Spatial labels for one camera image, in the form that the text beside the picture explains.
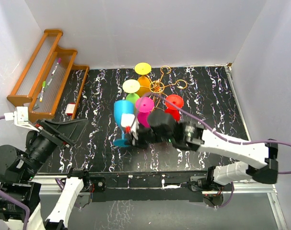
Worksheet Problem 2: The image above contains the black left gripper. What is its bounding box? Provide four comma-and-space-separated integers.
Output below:
21, 116, 88, 178

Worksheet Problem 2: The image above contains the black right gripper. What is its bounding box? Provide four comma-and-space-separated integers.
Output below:
124, 125, 173, 151

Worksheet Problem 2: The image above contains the pink wine glass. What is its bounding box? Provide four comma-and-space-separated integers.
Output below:
135, 97, 154, 128

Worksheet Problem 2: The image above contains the blue wine glass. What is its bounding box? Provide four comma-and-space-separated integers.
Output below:
114, 100, 134, 147

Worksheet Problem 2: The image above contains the red wine glass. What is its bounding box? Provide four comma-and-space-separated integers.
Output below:
164, 94, 184, 121

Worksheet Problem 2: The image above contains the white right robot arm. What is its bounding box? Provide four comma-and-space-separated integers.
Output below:
120, 111, 279, 191

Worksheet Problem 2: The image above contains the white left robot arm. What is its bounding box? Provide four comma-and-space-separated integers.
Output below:
0, 119, 91, 230

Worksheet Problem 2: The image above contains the green wine glass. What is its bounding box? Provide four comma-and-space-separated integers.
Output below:
122, 79, 140, 105

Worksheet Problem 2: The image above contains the orange wine glass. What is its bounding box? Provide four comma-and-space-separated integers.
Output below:
134, 62, 151, 97

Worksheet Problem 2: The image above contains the white red small box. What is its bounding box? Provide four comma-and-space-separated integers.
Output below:
65, 103, 75, 116

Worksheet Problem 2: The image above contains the wooden tiered shelf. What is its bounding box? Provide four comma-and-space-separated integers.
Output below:
7, 29, 90, 122

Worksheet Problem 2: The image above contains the green capped marker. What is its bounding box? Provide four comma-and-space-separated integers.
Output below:
39, 81, 46, 102

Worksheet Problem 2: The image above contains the purple capped marker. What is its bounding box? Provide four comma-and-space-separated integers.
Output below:
51, 58, 61, 76

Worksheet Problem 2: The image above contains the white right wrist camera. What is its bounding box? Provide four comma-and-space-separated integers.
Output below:
120, 113, 139, 140

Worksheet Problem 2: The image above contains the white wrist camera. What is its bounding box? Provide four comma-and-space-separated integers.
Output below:
120, 113, 139, 140
4, 106, 36, 130

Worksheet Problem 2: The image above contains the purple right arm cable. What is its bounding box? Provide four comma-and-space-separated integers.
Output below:
133, 92, 291, 209

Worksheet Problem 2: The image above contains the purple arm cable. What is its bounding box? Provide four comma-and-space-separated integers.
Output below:
0, 115, 31, 230
133, 92, 291, 209

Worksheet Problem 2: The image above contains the gold wire glass rack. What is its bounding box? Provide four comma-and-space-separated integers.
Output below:
148, 66, 188, 110

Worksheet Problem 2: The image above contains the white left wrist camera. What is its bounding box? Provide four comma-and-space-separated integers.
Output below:
4, 106, 36, 130

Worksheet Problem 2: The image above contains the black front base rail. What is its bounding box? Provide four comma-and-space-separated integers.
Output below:
70, 167, 222, 204

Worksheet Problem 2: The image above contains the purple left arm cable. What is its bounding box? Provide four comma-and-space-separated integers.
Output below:
0, 115, 31, 230

